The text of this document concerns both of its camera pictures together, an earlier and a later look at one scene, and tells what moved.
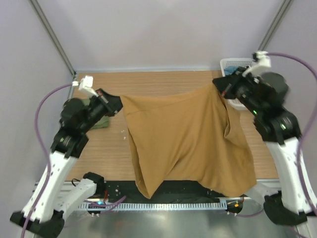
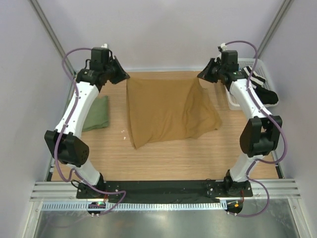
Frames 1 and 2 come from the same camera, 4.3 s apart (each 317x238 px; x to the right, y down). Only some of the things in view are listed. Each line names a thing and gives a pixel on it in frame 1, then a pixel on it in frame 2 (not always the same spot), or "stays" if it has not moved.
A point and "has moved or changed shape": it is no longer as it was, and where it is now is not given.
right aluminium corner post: x=275 y=25 stays
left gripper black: x=113 y=103 → x=123 y=75
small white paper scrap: x=124 y=137 stays
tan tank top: x=191 y=142 has moved or changed shape
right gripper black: x=225 y=84 → x=205 y=74
